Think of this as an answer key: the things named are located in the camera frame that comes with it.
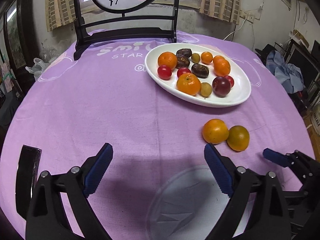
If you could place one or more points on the small orange kumquat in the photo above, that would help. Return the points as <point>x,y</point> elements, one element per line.
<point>206,57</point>

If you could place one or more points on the red cherry tomato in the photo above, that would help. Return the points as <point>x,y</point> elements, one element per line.
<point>230,79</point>
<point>164,72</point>

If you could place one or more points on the greenish-yellow round fruit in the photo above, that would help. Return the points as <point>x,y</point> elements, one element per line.
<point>238,139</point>

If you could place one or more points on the orange tangerine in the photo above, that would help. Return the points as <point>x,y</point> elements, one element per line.
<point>168,59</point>
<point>188,83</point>

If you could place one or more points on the dark framed mirror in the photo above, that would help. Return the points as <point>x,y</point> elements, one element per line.
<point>13,37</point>

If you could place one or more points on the yellow-orange round fruit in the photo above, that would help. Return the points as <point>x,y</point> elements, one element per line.
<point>215,131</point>

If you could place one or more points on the dark purple plum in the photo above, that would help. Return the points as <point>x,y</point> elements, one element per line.
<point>221,86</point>

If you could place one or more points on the white oval plate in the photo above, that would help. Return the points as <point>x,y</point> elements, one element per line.
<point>238,94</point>

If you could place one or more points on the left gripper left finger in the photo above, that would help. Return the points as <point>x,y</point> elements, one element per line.
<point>46,217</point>

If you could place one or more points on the round painted screen stand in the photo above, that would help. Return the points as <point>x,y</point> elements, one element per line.
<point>84,40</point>

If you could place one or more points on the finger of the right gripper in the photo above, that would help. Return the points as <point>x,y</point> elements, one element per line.
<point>304,168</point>

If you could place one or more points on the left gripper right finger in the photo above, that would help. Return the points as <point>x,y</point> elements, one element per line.
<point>269,218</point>

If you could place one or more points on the small orange fruit behind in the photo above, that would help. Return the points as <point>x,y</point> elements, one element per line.
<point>218,58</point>

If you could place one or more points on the purple tablecloth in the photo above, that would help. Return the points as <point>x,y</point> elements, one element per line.
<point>158,185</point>

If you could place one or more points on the black smartphone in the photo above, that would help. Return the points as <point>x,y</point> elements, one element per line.
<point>26,178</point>

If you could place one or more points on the blue cloth pile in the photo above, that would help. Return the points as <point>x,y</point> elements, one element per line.
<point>287,74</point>

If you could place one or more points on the white plastic bag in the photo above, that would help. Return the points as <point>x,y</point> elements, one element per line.
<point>38,68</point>

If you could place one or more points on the small yellow-green fruit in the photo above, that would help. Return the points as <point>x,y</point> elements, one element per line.
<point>205,90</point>

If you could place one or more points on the small green-brown fruit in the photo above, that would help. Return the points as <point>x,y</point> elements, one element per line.
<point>195,58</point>

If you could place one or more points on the orange tangerine on plate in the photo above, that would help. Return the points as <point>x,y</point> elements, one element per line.
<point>188,83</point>

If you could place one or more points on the white wall socket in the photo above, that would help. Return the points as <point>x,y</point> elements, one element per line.
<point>248,15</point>

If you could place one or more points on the large tangerine plate right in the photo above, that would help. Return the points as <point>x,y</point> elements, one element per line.
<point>221,67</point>

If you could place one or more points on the left beige curtain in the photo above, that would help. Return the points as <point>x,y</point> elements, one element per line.
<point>62,12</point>

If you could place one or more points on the small red tomato behind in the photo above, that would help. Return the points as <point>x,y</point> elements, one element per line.
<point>182,71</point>

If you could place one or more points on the red cherry tomato on plate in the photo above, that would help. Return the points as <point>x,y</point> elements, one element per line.
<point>230,79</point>

